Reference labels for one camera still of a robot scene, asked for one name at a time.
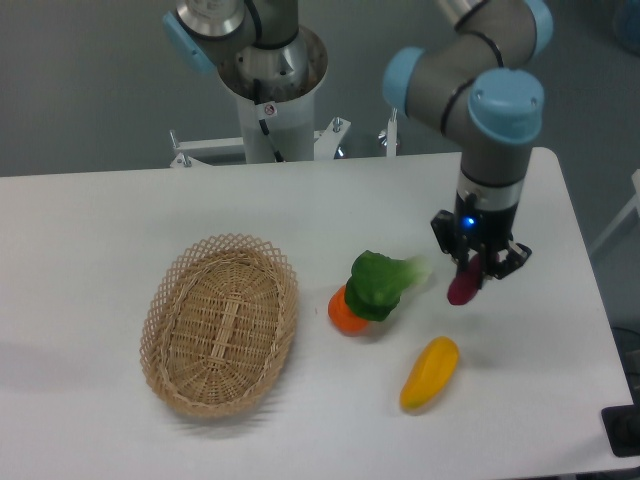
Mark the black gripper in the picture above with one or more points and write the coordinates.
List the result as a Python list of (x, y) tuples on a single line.
[(462, 231)]

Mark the purple sweet potato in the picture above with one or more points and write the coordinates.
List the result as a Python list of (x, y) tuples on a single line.
[(466, 284)]

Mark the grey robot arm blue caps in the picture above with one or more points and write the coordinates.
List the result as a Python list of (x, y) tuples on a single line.
[(475, 92)]

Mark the green bok choy toy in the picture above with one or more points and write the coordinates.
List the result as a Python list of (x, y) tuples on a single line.
[(377, 283)]

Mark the yellow mango toy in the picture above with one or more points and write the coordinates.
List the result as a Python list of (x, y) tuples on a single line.
[(430, 373)]

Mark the orange toy vegetable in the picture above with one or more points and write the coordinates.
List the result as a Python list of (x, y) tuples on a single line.
[(341, 315)]

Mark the black device at table edge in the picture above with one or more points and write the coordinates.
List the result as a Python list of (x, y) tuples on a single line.
[(622, 429)]

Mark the oval wicker basket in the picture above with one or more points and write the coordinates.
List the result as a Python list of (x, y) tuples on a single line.
[(220, 326)]

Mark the white frame at right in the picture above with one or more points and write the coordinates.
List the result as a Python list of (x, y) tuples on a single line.
[(621, 223)]

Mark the white metal base frame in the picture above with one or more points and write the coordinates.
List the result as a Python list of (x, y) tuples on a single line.
[(326, 146)]

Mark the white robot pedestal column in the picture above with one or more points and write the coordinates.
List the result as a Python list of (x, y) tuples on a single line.
[(275, 90)]

